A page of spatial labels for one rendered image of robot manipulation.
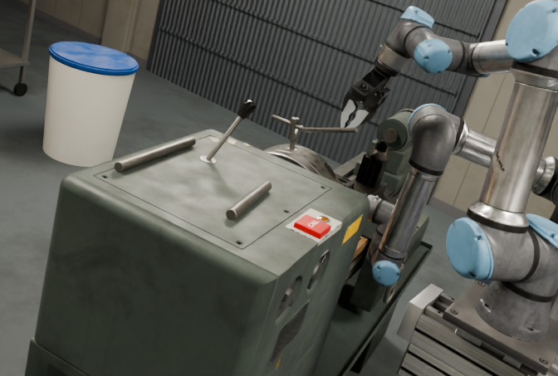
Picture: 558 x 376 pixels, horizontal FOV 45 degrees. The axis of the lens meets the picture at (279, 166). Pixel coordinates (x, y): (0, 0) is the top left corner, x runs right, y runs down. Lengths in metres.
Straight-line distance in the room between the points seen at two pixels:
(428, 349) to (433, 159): 0.50
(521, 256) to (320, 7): 4.51
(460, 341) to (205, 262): 0.61
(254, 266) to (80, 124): 3.24
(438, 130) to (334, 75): 3.88
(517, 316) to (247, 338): 0.56
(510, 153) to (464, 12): 3.94
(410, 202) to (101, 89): 2.75
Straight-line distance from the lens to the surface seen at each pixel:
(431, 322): 1.54
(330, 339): 2.38
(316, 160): 1.83
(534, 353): 1.47
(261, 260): 1.20
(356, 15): 5.55
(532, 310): 1.48
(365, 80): 1.69
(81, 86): 4.25
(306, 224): 1.35
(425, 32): 1.64
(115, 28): 7.13
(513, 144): 1.31
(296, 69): 5.83
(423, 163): 1.79
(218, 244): 1.21
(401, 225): 1.86
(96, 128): 4.36
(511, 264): 1.36
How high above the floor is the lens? 1.83
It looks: 20 degrees down
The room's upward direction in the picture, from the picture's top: 16 degrees clockwise
